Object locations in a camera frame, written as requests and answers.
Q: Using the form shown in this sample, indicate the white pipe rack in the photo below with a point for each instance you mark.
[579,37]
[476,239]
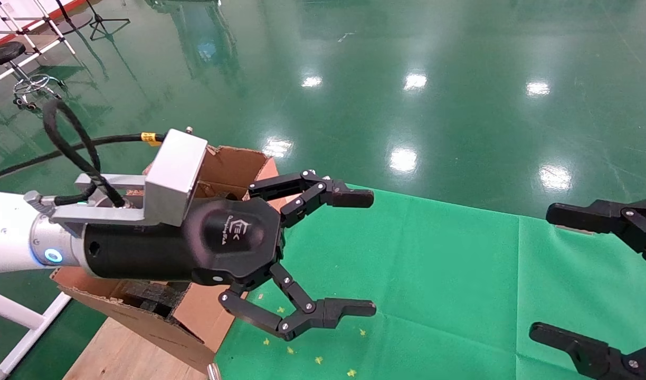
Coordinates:
[38,53]

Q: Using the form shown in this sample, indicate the white table frame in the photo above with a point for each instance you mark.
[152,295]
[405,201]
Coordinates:
[17,314]

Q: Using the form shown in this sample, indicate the black foam block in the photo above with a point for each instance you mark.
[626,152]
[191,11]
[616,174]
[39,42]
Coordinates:
[149,298]

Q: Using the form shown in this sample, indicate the large open cardboard carton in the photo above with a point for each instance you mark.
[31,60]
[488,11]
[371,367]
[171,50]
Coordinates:
[196,316]

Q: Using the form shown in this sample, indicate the silver cloth clamp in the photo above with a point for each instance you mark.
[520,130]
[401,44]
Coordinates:
[214,372]

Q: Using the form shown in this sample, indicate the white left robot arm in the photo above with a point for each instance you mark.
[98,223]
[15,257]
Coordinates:
[6,232]

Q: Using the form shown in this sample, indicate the black tripod stand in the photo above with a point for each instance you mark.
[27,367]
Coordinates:
[97,18]

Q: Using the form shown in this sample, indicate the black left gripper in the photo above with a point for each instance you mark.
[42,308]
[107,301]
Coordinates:
[222,237]

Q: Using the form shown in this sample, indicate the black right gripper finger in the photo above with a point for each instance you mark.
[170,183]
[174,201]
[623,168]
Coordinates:
[608,216]
[597,359]

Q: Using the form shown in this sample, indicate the green tablecloth with yellow stars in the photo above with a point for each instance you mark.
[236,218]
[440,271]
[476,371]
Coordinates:
[434,274]

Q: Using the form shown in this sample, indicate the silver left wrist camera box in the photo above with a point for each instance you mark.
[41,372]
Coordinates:
[175,174]

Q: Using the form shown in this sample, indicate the black round stand base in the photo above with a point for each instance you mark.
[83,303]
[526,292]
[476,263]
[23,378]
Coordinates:
[77,24]

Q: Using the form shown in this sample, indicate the black stool with chrome base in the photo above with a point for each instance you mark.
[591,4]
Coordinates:
[3,53]

